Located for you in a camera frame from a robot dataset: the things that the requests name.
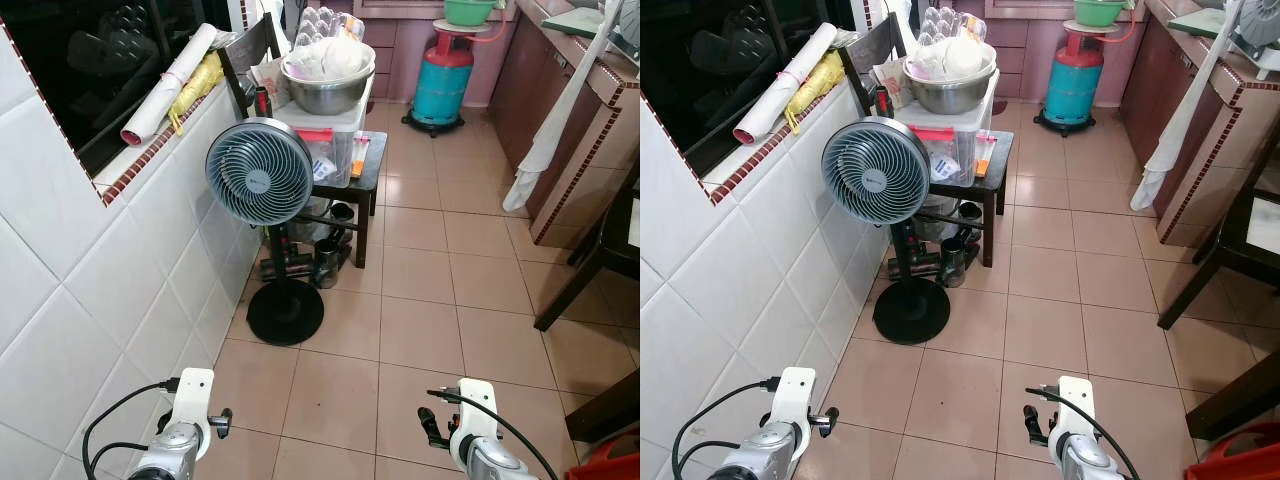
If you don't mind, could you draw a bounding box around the black cylinder trolley base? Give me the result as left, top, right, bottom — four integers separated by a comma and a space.
1032, 108, 1098, 139
402, 108, 468, 139

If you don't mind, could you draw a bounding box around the dark wooden chair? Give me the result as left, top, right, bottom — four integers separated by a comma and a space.
837, 12, 909, 123
217, 12, 293, 123

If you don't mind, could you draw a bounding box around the dark stick vacuum cleaner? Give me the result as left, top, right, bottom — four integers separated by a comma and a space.
258, 198, 358, 292
885, 198, 986, 292

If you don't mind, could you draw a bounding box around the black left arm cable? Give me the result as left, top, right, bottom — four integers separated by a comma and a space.
671, 376, 782, 480
82, 377, 182, 480

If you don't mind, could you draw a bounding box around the white hanging cloth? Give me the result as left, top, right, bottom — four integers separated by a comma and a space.
1129, 0, 1244, 213
501, 0, 628, 214

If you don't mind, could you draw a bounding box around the green tray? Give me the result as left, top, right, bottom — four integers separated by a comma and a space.
1166, 5, 1233, 41
543, 5, 613, 42

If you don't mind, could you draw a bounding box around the clear plastic egg carton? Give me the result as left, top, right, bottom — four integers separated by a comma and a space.
914, 5, 988, 47
294, 5, 367, 47

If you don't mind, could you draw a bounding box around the large steel mixing bowl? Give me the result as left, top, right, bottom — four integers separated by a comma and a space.
281, 55, 377, 117
902, 55, 1000, 117

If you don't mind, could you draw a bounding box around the grey countertop appliance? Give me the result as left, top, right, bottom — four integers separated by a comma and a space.
1224, 0, 1280, 57
603, 0, 641, 53

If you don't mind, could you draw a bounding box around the dark wooden stool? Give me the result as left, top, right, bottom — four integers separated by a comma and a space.
905, 130, 1015, 270
290, 130, 390, 270

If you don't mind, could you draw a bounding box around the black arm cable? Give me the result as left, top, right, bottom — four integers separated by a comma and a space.
1027, 385, 1142, 480
427, 387, 561, 480
671, 376, 782, 480
82, 377, 182, 480

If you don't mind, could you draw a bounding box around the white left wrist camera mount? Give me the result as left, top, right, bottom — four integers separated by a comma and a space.
168, 368, 217, 443
768, 367, 817, 443

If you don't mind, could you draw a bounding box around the green plastic basin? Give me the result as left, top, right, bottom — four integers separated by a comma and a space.
441, 0, 502, 29
1072, 0, 1132, 29

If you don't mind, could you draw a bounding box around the teal gas cylinder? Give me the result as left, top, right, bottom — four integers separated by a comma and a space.
1042, 30, 1107, 127
411, 30, 477, 127

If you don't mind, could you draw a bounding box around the pink kitchen cabinet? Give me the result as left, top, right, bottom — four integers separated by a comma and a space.
350, 0, 523, 109
975, 0, 1151, 109

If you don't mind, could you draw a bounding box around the white plastic bag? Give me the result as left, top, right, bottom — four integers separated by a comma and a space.
285, 35, 372, 83
906, 35, 996, 83

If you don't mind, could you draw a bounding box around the white rolled paper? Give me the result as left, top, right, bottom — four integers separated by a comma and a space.
120, 23, 219, 148
732, 22, 840, 148

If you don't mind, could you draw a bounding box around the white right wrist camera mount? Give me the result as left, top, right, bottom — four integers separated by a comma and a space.
454, 378, 502, 447
1054, 376, 1098, 447

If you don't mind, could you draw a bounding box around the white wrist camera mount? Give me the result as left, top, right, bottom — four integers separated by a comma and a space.
454, 378, 502, 447
1054, 376, 1098, 447
768, 367, 817, 443
168, 368, 217, 443

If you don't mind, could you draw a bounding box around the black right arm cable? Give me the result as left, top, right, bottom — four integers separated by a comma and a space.
1027, 385, 1142, 480
427, 387, 561, 480

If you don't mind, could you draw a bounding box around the brown tiled kitchen counter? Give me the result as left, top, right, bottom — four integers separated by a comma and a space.
1114, 0, 1280, 249
484, 0, 641, 248

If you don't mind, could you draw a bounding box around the grey standing fan black base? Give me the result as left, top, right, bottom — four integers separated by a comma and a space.
205, 117, 327, 347
821, 116, 952, 347

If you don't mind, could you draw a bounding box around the yellow plastic bag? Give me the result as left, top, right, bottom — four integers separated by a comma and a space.
167, 52, 226, 136
784, 50, 847, 136

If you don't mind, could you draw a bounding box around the clear storage box white lid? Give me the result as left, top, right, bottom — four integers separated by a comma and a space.
893, 75, 1002, 189
272, 75, 377, 189

